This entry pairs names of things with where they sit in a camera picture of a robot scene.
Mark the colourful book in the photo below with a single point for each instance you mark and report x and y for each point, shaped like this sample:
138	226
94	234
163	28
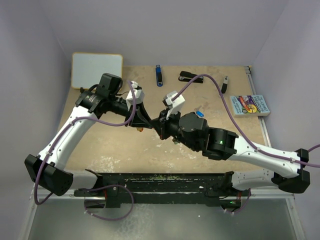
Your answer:
249	106

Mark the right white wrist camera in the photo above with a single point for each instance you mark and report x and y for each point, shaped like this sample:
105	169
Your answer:
173	106

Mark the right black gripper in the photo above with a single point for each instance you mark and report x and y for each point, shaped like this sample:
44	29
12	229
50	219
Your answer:
161	124

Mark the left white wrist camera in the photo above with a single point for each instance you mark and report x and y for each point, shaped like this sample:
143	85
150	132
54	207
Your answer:
137	93

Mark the blue key tag with key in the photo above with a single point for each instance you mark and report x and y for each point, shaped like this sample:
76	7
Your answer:
198	112

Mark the white dry-erase board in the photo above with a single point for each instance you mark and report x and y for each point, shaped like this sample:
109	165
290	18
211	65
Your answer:
87	68

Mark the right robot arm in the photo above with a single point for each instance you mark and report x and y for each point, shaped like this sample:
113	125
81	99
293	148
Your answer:
283	169

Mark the red-handled metal key organizer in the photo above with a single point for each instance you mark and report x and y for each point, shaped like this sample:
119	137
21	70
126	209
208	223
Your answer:
140	129

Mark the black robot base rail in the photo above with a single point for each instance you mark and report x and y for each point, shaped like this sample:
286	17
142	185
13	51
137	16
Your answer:
210	189

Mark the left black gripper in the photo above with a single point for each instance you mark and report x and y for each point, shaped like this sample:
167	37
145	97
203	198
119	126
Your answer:
142	119

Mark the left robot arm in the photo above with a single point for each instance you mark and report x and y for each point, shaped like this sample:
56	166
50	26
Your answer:
101	103

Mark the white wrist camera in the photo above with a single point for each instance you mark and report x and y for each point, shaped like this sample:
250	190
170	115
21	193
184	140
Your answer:
137	93
173	106

